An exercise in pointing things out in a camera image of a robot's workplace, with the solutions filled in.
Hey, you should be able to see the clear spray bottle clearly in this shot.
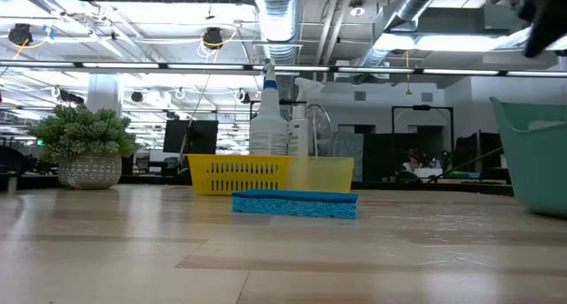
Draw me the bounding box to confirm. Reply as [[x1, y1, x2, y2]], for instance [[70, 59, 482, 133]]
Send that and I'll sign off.
[[294, 76, 333, 158]]

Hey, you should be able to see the white lotion bottle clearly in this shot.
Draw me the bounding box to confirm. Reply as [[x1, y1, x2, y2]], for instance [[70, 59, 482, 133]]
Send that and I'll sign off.
[[286, 105, 310, 158]]

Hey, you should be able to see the blue liquid spray bottle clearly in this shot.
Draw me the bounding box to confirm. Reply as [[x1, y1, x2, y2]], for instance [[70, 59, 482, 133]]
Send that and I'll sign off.
[[248, 58, 289, 157]]

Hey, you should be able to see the blue rectangular sponge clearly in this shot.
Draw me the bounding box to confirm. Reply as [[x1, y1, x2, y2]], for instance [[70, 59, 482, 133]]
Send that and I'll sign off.
[[230, 189, 360, 221]]

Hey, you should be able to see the black monitor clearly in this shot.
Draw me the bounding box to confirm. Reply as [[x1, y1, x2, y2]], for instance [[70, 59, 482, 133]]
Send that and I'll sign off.
[[162, 119, 220, 155], [454, 130, 504, 172]]

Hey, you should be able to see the teal plastic tub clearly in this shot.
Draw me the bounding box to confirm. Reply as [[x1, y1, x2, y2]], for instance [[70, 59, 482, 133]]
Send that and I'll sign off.
[[488, 95, 567, 219]]

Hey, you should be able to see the black gantry stand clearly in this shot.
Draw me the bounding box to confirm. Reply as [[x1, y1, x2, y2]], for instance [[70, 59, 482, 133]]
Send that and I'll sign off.
[[392, 104, 455, 163]]

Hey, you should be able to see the person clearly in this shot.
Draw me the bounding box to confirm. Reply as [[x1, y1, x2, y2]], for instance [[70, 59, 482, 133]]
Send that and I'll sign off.
[[400, 147, 431, 171]]

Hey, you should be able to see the yellow translucent tray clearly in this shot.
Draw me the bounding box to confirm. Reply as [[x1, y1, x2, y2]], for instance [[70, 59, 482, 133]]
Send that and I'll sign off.
[[287, 155, 356, 194]]

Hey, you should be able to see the yellow slotted basket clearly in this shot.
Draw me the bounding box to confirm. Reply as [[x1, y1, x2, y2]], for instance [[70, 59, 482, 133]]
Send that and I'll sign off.
[[185, 153, 293, 197]]

